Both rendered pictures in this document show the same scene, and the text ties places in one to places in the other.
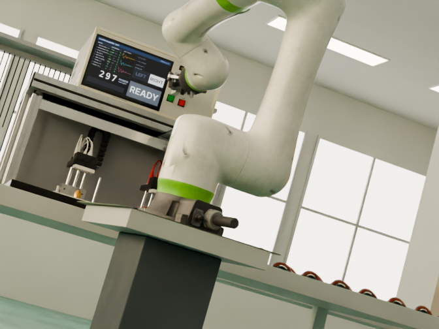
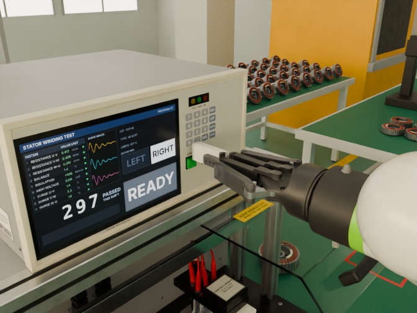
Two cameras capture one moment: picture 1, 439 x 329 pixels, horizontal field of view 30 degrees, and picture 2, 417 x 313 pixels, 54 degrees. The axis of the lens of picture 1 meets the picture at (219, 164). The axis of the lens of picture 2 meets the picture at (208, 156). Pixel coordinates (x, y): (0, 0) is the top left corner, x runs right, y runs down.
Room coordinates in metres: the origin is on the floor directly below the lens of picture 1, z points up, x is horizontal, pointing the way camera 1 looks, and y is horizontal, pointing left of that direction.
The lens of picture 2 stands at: (1.97, 0.50, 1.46)
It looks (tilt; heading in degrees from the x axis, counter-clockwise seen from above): 23 degrees down; 330
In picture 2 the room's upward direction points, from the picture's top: straight up
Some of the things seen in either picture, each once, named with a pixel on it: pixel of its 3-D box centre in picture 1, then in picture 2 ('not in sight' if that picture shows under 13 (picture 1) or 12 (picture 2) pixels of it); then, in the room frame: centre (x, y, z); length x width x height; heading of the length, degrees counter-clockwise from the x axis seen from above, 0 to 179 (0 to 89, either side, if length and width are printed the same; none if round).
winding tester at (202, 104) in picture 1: (139, 89); (90, 127); (2.70, 0.33, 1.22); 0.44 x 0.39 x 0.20; 106
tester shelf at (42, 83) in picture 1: (125, 123); (92, 189); (2.70, 0.34, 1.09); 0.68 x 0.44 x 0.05; 106
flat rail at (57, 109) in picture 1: (133, 135); (168, 266); (2.49, 0.28, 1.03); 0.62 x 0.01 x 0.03; 106
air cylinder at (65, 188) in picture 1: (70, 195); not in sight; (2.50, 0.41, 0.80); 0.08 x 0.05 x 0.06; 106
